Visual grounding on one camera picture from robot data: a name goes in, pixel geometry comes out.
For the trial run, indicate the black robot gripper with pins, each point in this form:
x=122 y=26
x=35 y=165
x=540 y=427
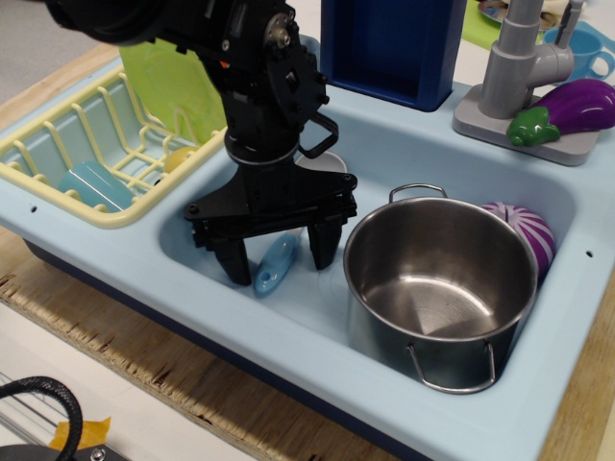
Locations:
x=263 y=200

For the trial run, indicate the white spoon blue handle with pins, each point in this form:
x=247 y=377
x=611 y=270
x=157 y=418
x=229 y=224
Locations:
x=281 y=254

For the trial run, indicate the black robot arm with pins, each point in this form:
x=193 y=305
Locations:
x=270 y=88

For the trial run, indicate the stainless steel pot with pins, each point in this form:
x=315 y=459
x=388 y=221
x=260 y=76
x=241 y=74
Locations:
x=439 y=289

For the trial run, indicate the light blue toy sink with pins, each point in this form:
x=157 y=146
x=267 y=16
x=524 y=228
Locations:
x=299 y=333

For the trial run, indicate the light blue plastic cup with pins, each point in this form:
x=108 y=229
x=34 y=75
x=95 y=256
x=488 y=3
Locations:
x=96 y=186

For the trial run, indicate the cream yellow dish rack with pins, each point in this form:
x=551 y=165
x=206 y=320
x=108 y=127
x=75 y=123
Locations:
x=101 y=119

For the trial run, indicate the light green plastic plate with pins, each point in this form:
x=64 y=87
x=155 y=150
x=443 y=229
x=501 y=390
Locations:
x=175 y=88

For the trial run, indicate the dark blue plastic box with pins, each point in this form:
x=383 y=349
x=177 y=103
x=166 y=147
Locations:
x=403 y=52

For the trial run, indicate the purple striped toy onion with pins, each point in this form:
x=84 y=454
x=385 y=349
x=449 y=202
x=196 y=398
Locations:
x=533 y=229

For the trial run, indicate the yellow masking tape piece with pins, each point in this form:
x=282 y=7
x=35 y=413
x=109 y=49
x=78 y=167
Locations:
x=94 y=433

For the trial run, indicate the green plastic board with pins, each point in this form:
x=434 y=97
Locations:
x=483 y=20

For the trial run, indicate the grey toy faucet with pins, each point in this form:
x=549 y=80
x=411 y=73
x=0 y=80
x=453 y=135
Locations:
x=517 y=65

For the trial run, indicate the dark grey device base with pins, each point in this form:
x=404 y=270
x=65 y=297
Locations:
x=40 y=453

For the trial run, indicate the purple toy eggplant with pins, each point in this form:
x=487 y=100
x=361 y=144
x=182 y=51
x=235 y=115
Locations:
x=580 y=106

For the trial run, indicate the blue toy mug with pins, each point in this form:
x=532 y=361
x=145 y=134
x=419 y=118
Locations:
x=593 y=54

